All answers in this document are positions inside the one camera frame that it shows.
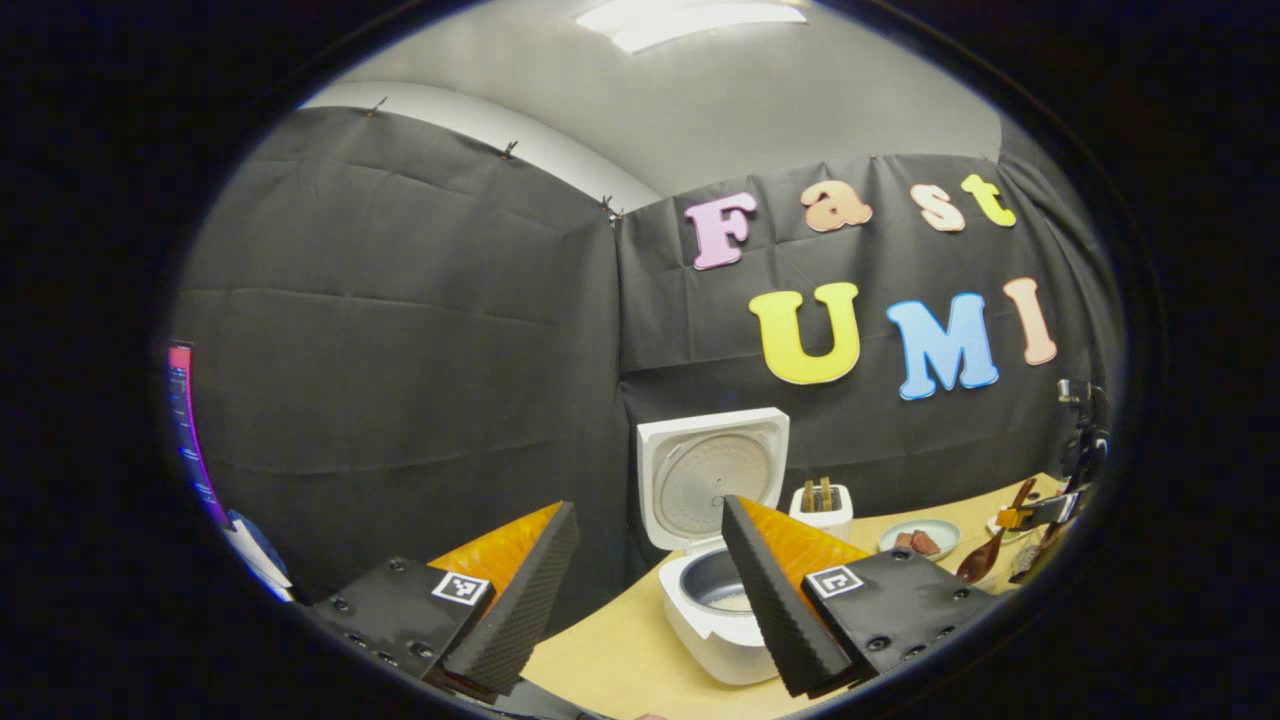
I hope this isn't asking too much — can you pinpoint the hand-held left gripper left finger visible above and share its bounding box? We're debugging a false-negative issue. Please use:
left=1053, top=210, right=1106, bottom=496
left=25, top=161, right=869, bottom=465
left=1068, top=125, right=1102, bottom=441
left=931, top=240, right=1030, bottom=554
left=310, top=500, right=581, bottom=701

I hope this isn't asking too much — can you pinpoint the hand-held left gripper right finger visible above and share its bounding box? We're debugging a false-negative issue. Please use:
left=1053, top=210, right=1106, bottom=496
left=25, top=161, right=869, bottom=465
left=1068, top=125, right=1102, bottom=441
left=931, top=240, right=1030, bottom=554
left=720, top=494, right=1001, bottom=699

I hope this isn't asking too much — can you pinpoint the brown wooden spoon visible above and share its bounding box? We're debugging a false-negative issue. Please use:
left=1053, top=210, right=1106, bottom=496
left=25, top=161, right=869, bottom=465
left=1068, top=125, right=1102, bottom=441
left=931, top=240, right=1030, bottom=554
left=955, top=478, right=1039, bottom=584

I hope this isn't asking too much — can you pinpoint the white rice cooker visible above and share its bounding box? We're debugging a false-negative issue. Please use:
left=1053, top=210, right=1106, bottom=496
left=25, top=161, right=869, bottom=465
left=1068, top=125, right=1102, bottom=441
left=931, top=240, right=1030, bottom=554
left=637, top=407, right=801, bottom=687

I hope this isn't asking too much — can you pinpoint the white toaster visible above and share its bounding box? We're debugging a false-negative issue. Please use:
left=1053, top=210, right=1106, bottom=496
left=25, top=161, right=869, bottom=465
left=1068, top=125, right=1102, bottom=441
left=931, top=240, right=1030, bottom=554
left=789, top=478, right=854, bottom=541

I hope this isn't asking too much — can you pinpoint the pale green plate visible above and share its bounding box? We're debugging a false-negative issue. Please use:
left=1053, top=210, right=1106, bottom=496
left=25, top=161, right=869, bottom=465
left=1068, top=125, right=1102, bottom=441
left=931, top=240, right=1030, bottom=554
left=878, top=518, right=961, bottom=561

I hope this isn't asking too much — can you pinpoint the white paper sheet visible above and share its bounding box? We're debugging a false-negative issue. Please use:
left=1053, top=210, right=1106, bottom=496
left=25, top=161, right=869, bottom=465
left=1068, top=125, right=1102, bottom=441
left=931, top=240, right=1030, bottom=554
left=225, top=518, right=296, bottom=603

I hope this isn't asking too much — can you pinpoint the blue cloth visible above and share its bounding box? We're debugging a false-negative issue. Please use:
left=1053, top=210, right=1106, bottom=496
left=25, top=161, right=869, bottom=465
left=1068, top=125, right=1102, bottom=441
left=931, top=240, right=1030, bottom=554
left=232, top=510, right=291, bottom=576

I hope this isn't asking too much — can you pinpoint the computer monitor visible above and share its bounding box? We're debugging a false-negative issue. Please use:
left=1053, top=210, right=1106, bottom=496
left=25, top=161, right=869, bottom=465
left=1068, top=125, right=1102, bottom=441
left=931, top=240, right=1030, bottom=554
left=167, top=342, right=233, bottom=529

